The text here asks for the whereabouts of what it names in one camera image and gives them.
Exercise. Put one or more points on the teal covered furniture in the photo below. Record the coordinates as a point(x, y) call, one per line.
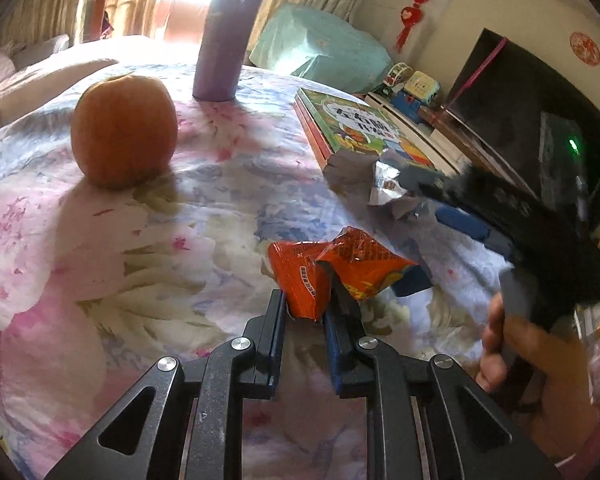
point(320, 50)

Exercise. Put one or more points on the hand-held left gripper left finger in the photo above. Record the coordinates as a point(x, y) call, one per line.
point(275, 330)

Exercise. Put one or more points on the orange snack wrapper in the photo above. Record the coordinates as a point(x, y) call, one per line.
point(360, 260)

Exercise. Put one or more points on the purple bottle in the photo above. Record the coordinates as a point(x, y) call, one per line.
point(227, 35)

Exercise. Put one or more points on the orange fruit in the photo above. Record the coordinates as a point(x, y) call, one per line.
point(125, 130)

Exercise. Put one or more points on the white cage ball toy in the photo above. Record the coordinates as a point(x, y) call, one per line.
point(397, 76)

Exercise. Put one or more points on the round red paper cutting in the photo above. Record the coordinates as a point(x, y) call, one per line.
point(584, 48)

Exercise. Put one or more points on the children's picture book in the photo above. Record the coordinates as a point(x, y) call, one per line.
point(360, 125)

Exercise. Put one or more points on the pale sofa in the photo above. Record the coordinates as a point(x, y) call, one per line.
point(35, 75)

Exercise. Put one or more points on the silver wrapper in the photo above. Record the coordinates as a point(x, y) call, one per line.
point(387, 182)

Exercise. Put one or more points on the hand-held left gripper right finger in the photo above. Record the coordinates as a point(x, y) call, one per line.
point(336, 340)

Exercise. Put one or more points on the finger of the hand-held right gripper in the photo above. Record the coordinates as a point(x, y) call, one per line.
point(470, 227)
point(445, 187)

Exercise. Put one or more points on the black flat television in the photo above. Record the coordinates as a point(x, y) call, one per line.
point(525, 125)

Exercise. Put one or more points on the person's right hand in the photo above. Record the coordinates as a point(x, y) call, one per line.
point(555, 375)

